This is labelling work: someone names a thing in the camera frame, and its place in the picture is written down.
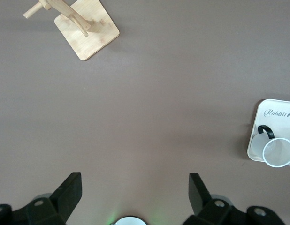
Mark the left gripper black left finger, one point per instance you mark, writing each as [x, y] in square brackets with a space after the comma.
[53, 206]

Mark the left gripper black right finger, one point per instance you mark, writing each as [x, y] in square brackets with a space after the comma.
[206, 208]

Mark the wooden cup rack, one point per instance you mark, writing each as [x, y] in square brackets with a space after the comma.
[93, 39]

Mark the cream rectangular tray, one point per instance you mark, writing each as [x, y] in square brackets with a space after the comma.
[284, 127]

